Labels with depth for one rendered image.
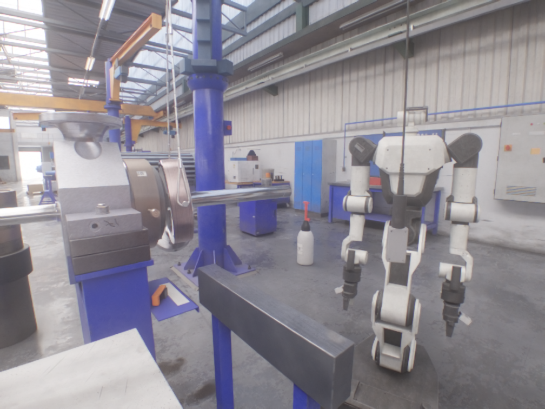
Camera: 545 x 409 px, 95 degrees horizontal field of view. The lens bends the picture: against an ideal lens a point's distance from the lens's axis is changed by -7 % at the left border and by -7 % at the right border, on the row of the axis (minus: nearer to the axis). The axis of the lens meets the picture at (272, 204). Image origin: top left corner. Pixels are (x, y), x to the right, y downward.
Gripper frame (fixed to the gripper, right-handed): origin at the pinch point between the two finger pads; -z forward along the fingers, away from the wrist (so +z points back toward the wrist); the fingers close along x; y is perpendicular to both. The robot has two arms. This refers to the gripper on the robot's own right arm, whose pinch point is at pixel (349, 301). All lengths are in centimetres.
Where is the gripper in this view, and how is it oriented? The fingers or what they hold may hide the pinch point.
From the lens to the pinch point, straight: 147.3
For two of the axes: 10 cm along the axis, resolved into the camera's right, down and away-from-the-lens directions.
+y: 8.5, 0.8, -5.1
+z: 1.0, -9.9, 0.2
